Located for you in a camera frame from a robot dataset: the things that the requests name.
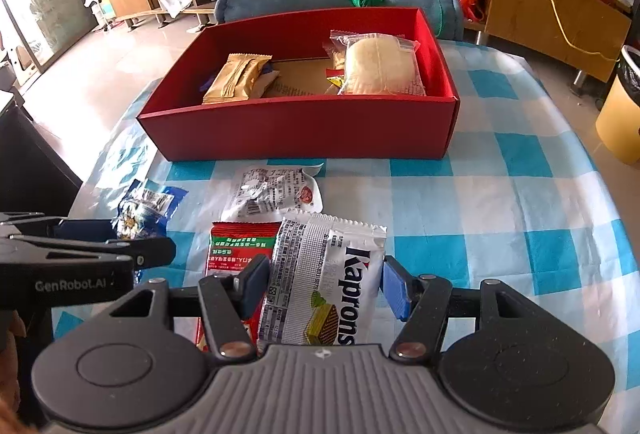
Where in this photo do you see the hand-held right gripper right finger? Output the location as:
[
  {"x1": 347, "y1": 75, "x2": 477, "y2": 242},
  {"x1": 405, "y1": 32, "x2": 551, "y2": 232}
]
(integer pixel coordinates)
[{"x1": 380, "y1": 257, "x2": 537, "y2": 361}]

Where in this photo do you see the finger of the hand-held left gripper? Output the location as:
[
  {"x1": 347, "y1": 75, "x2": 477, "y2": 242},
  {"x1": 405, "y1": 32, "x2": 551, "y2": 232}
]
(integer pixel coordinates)
[
  {"x1": 0, "y1": 236, "x2": 177, "y2": 271},
  {"x1": 0, "y1": 211, "x2": 115, "y2": 243}
]

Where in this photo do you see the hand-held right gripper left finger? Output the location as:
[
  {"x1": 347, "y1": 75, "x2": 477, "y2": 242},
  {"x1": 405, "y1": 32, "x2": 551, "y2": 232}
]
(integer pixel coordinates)
[{"x1": 107, "y1": 254, "x2": 271, "y2": 361}]

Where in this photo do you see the red green snack packet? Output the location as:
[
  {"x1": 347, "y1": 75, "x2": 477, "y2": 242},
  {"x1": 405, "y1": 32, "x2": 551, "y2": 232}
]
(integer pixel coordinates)
[{"x1": 195, "y1": 220, "x2": 284, "y2": 351}]

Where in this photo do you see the white wafer packet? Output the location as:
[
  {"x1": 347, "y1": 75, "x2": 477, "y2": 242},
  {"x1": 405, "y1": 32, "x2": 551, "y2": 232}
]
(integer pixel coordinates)
[{"x1": 256, "y1": 209, "x2": 388, "y2": 348}]

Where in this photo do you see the clear white printed packet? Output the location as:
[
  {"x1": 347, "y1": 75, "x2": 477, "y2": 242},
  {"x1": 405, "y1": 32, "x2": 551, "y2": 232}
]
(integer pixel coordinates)
[{"x1": 221, "y1": 161, "x2": 327, "y2": 223}]

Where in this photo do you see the red cardboard box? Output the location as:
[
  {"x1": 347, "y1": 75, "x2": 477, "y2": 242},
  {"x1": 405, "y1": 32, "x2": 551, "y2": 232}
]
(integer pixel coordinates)
[{"x1": 136, "y1": 7, "x2": 460, "y2": 162}]

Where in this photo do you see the gold snack packet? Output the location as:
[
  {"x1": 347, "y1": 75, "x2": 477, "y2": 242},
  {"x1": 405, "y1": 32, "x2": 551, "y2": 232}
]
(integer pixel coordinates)
[{"x1": 202, "y1": 53, "x2": 273, "y2": 106}]

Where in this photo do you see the white bun clear packet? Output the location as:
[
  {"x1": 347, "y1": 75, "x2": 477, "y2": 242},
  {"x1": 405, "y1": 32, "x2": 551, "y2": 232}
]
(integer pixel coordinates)
[{"x1": 327, "y1": 29, "x2": 428, "y2": 98}]

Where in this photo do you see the person's left hand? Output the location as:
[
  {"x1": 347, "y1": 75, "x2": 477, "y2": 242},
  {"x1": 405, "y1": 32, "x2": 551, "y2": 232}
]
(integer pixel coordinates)
[{"x1": 0, "y1": 309, "x2": 30, "y2": 434}]

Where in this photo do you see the blue snack packet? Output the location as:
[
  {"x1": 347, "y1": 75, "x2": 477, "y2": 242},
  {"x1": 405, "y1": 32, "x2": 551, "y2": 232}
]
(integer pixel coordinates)
[{"x1": 114, "y1": 179, "x2": 189, "y2": 242}]

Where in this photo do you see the black side cabinet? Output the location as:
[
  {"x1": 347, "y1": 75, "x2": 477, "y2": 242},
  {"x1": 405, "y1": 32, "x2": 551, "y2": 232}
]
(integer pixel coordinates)
[{"x1": 0, "y1": 103, "x2": 85, "y2": 227}]

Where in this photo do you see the blue white checkered tablecloth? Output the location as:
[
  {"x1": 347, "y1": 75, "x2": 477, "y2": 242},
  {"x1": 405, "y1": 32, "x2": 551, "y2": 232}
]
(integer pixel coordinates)
[{"x1": 52, "y1": 39, "x2": 628, "y2": 432}]

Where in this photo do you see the white plastic trolley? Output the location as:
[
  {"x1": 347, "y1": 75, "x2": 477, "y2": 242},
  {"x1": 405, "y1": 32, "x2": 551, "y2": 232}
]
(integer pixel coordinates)
[{"x1": 84, "y1": 0, "x2": 109, "y2": 31}]

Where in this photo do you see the white paper bag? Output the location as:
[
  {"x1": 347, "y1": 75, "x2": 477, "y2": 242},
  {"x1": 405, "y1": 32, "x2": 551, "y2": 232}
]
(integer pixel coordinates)
[{"x1": 159, "y1": 0, "x2": 194, "y2": 18}]

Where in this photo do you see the yellow trash bin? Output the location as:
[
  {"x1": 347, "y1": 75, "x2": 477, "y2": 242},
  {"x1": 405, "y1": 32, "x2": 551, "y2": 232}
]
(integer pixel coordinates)
[{"x1": 594, "y1": 44, "x2": 640, "y2": 163}]

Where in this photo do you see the wooden TV cabinet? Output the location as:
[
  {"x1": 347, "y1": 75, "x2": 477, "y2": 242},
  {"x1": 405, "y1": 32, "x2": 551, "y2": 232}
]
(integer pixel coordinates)
[{"x1": 102, "y1": 0, "x2": 633, "y2": 84}]

